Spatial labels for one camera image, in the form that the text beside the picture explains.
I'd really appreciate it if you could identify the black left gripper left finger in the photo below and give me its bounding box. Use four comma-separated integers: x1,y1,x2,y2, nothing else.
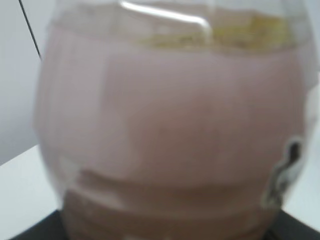
11,210,66,240

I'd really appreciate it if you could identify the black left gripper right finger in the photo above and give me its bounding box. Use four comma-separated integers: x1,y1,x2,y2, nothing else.
264,211,320,240

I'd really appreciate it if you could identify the pink peach oolong tea bottle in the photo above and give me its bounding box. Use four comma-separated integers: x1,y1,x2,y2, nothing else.
34,0,319,240

